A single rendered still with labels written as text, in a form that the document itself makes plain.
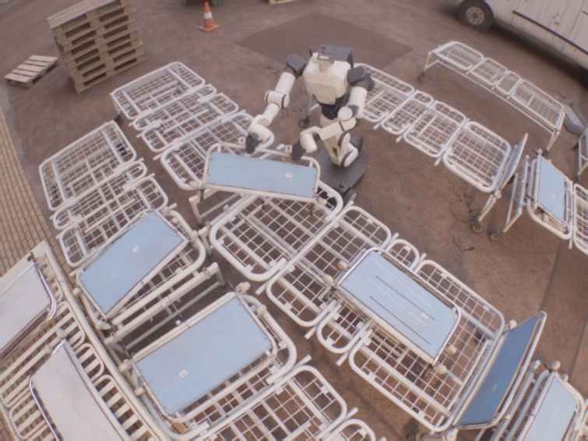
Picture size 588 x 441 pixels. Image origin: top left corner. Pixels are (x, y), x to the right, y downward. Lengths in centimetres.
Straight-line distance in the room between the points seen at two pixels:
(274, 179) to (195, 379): 127
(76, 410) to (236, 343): 98
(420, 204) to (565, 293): 177
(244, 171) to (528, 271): 268
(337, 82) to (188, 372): 179
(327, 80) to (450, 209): 186
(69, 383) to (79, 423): 23
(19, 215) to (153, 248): 224
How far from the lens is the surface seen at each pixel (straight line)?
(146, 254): 218
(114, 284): 218
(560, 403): 246
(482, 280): 302
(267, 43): 546
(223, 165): 202
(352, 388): 237
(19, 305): 244
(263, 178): 206
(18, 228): 395
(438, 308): 207
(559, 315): 346
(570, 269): 384
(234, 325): 184
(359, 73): 195
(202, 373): 183
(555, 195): 335
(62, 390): 205
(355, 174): 297
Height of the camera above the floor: 232
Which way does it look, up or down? 56 degrees down
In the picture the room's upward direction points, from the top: 3 degrees clockwise
